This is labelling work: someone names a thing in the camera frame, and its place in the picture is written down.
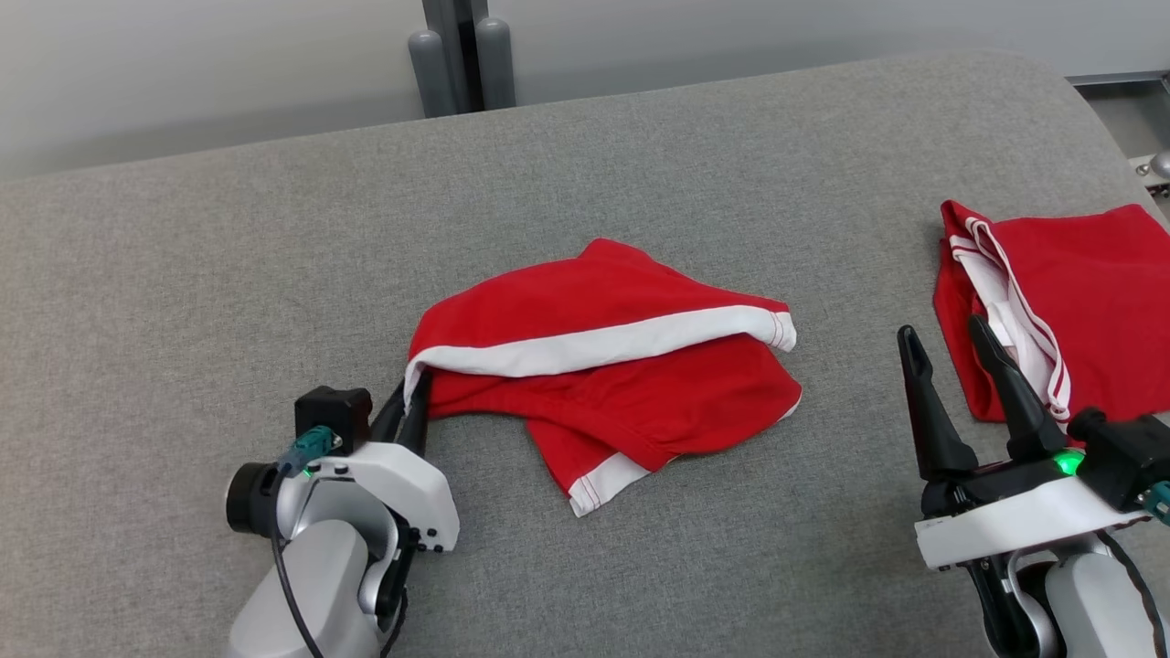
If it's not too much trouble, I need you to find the grey metal floor frame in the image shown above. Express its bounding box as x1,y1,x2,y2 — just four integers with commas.
1065,69,1170,94

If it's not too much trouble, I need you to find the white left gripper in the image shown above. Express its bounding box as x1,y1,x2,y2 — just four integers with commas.
226,369,461,554

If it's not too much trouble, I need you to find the red lettered jersey top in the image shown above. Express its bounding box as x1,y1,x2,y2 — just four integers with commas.
932,199,1170,427

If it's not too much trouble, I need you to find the red shorts white trim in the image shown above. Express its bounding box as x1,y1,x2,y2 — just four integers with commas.
403,238,803,518

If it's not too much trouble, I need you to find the grey partition post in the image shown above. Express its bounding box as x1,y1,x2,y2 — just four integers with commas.
408,0,516,119

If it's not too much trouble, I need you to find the black left cable teal plug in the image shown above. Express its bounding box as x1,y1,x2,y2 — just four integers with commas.
270,425,335,658

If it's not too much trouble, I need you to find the chrome tube end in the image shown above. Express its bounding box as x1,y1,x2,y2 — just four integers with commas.
1132,149,1170,196

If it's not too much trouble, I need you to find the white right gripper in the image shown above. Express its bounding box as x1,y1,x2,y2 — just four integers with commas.
897,313,1153,572

